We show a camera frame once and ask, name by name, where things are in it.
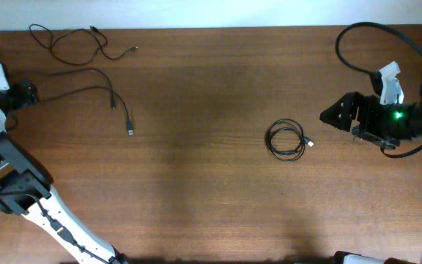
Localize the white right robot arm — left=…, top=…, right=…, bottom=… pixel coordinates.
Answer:
left=319, top=62, right=422, bottom=263

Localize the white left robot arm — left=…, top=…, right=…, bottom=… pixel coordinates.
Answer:
left=0, top=63, right=130, bottom=264

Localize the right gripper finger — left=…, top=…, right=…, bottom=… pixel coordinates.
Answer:
left=351, top=125, right=398, bottom=150
left=319, top=92, right=363, bottom=131

